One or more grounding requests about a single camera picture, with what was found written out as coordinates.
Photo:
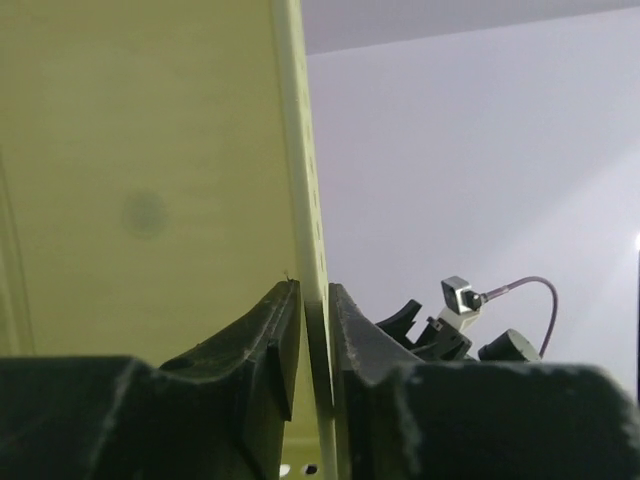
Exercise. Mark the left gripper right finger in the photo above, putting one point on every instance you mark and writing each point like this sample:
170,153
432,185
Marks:
399,417

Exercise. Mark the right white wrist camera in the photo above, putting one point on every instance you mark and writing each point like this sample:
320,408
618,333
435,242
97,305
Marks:
462,303

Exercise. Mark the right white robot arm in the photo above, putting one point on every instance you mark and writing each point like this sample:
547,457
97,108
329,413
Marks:
510,346

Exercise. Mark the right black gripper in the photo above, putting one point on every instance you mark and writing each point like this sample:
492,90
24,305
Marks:
439,341

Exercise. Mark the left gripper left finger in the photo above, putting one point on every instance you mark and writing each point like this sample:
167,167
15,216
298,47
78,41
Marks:
216,411

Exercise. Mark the green plastic basket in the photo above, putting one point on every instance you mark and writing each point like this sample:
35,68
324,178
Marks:
158,178

